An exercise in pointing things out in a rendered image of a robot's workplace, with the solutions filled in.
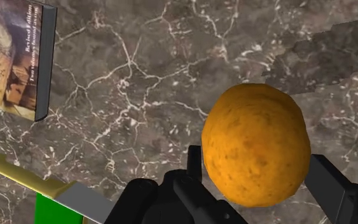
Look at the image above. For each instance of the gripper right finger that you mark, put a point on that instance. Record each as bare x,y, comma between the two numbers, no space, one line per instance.
349,201

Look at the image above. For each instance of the green block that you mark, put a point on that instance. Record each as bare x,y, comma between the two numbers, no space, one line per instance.
54,212

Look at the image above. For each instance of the round orange fruit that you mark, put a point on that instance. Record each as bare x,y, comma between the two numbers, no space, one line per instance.
254,145

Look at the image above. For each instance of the gold and grey knife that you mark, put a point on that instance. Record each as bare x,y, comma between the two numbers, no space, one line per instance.
79,198

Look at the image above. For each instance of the book with painted cover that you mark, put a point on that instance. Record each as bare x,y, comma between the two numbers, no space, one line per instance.
8,56

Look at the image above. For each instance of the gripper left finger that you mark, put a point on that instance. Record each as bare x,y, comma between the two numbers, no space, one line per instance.
185,198

